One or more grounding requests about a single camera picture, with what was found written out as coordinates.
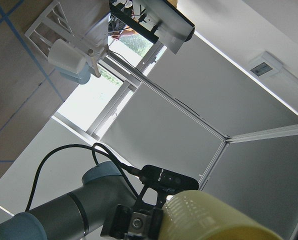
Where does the black computer monitor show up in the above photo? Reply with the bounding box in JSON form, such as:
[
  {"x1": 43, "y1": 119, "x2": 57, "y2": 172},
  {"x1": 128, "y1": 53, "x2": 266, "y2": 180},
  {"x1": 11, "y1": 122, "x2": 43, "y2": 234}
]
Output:
[{"x1": 108, "y1": 0, "x2": 195, "y2": 54}]

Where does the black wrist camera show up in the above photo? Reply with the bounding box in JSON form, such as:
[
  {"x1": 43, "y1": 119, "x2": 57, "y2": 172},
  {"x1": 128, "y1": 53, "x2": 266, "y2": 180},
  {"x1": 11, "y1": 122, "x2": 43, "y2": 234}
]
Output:
[{"x1": 138, "y1": 165, "x2": 199, "y2": 195}]

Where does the aluminium frame post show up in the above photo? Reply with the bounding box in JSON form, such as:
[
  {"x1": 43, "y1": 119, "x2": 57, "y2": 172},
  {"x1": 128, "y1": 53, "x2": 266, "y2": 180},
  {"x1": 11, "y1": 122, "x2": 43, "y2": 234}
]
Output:
[{"x1": 107, "y1": 51, "x2": 298, "y2": 144}]

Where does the person in yellow shirt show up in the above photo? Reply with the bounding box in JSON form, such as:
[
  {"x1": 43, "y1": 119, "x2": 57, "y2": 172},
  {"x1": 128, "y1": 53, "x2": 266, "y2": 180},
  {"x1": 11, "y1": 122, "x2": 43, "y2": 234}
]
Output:
[{"x1": 110, "y1": 0, "x2": 178, "y2": 40}]

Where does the white wire cup rack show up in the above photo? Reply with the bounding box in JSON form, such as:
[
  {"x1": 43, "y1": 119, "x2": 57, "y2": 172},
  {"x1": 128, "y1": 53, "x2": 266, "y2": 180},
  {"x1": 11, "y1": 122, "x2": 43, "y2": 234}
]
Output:
[{"x1": 24, "y1": 0, "x2": 110, "y2": 78}]

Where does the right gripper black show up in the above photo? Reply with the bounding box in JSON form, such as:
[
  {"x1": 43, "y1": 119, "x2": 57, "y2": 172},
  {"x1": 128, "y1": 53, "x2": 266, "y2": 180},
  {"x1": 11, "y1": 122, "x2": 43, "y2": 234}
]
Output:
[{"x1": 100, "y1": 186, "x2": 176, "y2": 240}]

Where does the yellow plastic cup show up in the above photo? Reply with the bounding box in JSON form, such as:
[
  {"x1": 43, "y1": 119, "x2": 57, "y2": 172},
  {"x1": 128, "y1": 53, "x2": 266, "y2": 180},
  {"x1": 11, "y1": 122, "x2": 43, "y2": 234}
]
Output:
[{"x1": 158, "y1": 190, "x2": 281, "y2": 240}]

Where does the white plastic cup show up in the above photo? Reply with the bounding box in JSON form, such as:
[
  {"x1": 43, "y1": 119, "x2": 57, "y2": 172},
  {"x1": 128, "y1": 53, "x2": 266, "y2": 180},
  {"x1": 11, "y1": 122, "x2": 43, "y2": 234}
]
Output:
[{"x1": 47, "y1": 39, "x2": 87, "y2": 74}]

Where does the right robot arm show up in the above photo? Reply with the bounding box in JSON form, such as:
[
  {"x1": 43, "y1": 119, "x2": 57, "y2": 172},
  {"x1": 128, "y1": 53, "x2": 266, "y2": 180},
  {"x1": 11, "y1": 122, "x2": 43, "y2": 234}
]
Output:
[{"x1": 0, "y1": 161, "x2": 181, "y2": 240}]

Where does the pale blue plastic cup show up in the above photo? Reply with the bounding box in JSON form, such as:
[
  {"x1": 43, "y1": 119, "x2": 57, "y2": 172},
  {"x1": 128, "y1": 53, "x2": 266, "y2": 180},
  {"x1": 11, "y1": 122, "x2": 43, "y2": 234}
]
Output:
[{"x1": 59, "y1": 63, "x2": 91, "y2": 85}]

